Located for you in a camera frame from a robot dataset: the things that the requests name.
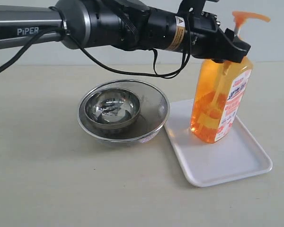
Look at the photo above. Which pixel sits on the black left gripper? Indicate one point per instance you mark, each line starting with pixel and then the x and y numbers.
pixel 205 38

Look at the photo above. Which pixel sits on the orange dish soap pump bottle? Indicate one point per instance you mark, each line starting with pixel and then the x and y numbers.
pixel 218 95

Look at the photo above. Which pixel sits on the small stainless steel bowl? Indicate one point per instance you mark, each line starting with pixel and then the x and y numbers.
pixel 112 108

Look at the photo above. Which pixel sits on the steel mesh strainer basket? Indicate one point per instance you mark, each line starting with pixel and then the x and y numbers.
pixel 155 109

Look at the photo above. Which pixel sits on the white rectangular plastic tray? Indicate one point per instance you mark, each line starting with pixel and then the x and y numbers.
pixel 237 156

